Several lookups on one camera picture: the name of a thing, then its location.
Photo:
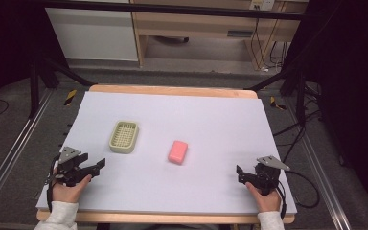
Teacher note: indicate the black curtain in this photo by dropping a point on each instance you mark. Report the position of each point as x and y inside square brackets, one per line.
[6, 38]
[354, 80]

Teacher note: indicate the wooden desk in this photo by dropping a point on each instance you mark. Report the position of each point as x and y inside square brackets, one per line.
[204, 24]

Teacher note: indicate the white power strip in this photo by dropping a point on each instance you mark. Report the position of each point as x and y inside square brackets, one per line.
[262, 4]

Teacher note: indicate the person's right hand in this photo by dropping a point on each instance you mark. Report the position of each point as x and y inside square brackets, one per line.
[267, 202]

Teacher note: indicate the white cabinet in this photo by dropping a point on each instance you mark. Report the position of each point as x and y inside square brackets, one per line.
[92, 35]

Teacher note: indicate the black metal stand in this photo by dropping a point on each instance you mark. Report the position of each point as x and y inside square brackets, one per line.
[300, 96]
[34, 86]

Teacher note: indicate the person's left hand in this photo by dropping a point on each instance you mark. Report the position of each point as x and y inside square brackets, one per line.
[66, 192]

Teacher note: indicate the pink soap bar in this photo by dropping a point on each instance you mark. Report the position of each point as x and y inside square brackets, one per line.
[178, 152]

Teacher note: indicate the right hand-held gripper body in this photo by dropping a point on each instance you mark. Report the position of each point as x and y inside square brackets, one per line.
[266, 175]

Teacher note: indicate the white table mat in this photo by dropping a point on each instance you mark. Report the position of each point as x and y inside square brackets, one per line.
[188, 185]

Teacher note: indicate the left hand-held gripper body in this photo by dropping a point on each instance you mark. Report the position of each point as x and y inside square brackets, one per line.
[71, 171]

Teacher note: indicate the green soap dish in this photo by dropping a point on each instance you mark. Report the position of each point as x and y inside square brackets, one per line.
[124, 136]

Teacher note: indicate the black metal frame bar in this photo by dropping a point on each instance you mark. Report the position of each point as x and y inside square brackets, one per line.
[172, 9]

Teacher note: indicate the aluminium floor rail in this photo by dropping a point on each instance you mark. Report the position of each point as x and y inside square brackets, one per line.
[326, 179]
[16, 150]

